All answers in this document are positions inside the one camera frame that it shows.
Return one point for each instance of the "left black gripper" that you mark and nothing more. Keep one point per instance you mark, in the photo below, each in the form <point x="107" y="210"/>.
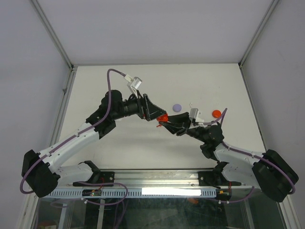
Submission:
<point x="147" y="109"/>

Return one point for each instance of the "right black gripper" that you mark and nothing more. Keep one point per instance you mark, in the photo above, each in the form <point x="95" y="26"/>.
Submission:
<point x="177" y="119"/>

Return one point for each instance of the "red charging case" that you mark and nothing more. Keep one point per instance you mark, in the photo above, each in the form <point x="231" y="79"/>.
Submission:
<point x="163" y="118"/>
<point x="216" y="114"/>

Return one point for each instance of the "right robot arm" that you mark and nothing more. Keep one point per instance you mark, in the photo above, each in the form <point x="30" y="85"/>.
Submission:
<point x="267" y="171"/>

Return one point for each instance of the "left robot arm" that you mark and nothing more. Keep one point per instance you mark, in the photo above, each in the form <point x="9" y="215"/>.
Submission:
<point x="43" y="171"/>

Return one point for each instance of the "purple charging case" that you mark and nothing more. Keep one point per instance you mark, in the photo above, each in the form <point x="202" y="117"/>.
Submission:
<point x="177" y="108"/>

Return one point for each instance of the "small green-lit circuit board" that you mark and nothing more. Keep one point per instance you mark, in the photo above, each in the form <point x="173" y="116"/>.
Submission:
<point x="92" y="193"/>

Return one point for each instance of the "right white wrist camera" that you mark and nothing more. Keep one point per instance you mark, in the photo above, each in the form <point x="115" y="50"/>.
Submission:
<point x="195" y="116"/>

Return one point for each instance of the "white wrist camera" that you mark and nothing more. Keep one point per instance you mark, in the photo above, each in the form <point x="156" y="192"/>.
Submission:
<point x="133" y="83"/>
<point x="195" y="116"/>

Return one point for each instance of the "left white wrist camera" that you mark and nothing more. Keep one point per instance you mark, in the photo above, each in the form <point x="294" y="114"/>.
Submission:
<point x="133" y="83"/>

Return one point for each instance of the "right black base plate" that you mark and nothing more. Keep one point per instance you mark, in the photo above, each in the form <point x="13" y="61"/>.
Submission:
<point x="206" y="178"/>

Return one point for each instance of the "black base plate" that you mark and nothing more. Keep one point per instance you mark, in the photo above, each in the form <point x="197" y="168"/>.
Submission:
<point x="104" y="178"/>
<point x="206" y="178"/>

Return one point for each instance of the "aluminium front rail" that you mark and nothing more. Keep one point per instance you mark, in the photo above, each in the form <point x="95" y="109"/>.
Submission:
<point x="135" y="178"/>

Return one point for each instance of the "slotted cable duct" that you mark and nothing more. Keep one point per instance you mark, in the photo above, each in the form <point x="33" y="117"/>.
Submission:
<point x="146" y="192"/>

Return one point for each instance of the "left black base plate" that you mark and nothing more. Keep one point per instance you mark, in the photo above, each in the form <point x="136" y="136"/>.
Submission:
<point x="104" y="178"/>

